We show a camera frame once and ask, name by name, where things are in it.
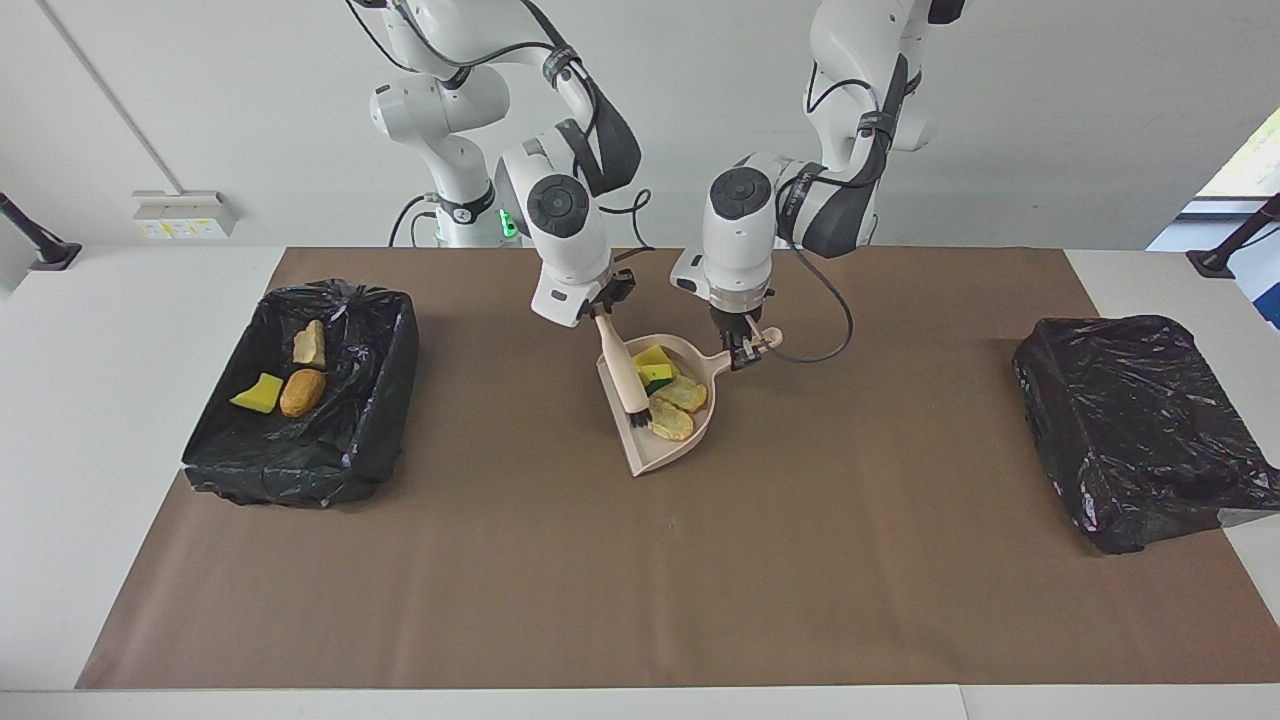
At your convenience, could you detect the beige hand brush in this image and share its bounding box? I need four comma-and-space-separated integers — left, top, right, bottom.
594, 313, 653, 429

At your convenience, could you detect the pale bread piece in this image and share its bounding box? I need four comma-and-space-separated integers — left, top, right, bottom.
655, 375, 709, 414

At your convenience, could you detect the striped croissant piece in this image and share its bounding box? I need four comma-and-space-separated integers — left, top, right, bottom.
648, 398, 695, 442

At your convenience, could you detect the pale pink dustpan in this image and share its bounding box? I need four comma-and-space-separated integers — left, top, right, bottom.
596, 327, 784, 478

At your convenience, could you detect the orange-brown bun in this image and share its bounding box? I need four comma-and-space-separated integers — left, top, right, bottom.
279, 369, 327, 418

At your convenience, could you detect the small yellow sponge wedge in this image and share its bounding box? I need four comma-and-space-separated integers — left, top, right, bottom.
229, 373, 285, 414

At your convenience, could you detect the open bin with black bag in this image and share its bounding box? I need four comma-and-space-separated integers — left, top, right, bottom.
181, 279, 420, 509

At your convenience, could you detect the flat bin with black bag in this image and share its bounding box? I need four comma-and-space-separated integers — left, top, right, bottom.
1012, 316, 1280, 555

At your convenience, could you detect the brown paper table mat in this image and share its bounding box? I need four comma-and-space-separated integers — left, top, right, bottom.
76, 247, 1280, 689

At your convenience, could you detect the black stand foot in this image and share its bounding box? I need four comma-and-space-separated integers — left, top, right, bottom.
0, 192, 83, 272
1186, 194, 1280, 279

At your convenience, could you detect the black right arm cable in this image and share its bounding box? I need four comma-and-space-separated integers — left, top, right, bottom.
345, 0, 654, 271

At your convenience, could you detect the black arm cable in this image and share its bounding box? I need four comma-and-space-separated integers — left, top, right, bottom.
345, 0, 654, 271
770, 55, 911, 364

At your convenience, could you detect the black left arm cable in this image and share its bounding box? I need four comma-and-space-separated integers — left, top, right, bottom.
770, 55, 911, 364

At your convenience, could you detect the black base cable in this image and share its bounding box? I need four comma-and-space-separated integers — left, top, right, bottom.
388, 193, 441, 248

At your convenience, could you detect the white wall socket box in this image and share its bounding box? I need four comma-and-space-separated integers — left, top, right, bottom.
132, 190, 239, 239

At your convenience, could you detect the window with dark frame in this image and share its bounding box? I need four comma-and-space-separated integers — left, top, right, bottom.
1145, 105, 1280, 331

